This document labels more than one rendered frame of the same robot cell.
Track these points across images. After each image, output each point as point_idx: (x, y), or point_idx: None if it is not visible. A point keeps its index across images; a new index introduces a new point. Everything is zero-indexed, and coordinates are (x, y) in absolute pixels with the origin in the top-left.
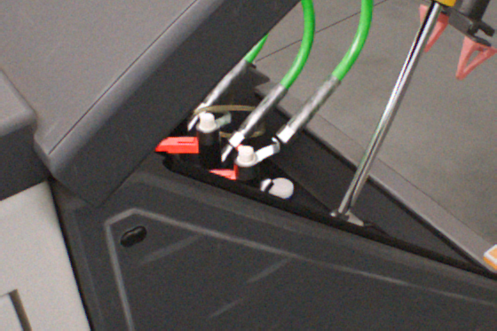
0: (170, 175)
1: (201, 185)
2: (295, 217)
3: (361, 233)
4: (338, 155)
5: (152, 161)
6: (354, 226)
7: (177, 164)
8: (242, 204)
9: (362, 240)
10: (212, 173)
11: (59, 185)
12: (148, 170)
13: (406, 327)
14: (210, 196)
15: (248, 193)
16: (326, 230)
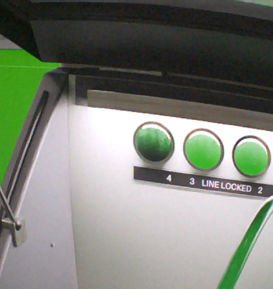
0: (41, 90)
1: (35, 106)
2: (14, 159)
3: None
4: None
5: (50, 88)
6: (1, 206)
7: (42, 92)
8: (24, 122)
9: None
10: (36, 110)
11: (65, 67)
12: (43, 78)
13: None
14: (30, 106)
15: (27, 131)
16: (5, 178)
